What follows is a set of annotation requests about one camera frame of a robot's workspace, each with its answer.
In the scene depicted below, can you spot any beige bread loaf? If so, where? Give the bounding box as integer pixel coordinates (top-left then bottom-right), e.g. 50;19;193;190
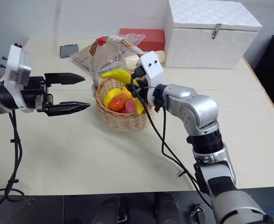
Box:
124;49;167;70

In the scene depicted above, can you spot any short yellow banana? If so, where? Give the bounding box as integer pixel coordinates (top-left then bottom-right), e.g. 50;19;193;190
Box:
103;88;123;109

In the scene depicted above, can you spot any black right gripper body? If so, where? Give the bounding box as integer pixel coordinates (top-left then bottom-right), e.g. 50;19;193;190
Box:
130;66;149;94

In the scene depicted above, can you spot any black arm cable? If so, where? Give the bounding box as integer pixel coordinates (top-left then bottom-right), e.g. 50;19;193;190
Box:
129;71;213;210
159;106;199;186
0;109;25;207

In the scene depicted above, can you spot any clear plastic bag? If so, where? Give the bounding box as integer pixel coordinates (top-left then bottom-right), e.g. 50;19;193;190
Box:
70;33;146;82

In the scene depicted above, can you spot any small grey flat object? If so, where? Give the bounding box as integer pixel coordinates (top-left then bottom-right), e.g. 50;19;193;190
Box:
59;44;79;59

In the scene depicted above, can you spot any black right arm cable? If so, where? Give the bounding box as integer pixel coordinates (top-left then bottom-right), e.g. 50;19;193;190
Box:
129;71;213;210
159;106;199;186

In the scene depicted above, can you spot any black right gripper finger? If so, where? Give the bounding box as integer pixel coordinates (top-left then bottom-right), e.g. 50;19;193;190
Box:
125;84;139;98

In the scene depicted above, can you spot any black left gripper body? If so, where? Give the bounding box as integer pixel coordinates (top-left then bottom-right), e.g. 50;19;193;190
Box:
21;76;54;113

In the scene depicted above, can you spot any wicker basket with handle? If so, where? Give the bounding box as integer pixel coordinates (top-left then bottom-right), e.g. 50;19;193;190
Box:
89;35;156;132

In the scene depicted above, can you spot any small black metal device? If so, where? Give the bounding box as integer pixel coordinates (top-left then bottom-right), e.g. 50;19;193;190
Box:
189;203;207;224

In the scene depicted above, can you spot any pink peach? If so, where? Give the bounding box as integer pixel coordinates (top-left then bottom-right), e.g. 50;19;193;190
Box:
125;99;138;114

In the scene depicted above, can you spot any orange red mango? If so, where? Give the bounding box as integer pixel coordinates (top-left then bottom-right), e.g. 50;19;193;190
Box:
107;90;133;112

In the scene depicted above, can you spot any red flat box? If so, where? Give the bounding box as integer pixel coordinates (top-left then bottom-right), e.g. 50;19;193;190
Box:
119;28;166;52

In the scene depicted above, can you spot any long yellow banana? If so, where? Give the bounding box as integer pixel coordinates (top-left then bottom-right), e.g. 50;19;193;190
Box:
100;68;134;86

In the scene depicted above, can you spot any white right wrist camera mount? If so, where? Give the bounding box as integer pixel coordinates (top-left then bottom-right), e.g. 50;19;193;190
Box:
136;51;165;106

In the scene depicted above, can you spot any small yellow banana piece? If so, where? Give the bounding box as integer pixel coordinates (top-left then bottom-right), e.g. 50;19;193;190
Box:
135;98;146;115

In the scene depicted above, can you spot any dark rounded shape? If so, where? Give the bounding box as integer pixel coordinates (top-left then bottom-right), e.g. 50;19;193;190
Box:
89;195;129;224
155;192;182;224

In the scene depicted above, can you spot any large white lidded box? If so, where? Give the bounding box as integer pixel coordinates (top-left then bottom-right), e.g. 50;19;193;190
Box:
163;0;263;70

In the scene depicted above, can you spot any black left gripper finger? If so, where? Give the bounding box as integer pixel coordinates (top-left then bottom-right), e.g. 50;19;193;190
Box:
44;72;86;86
43;101;91;117

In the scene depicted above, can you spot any metal box latch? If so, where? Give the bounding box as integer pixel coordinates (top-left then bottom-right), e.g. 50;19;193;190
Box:
211;23;223;39

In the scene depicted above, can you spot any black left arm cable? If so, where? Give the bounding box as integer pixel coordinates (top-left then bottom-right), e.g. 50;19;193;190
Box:
0;109;25;207

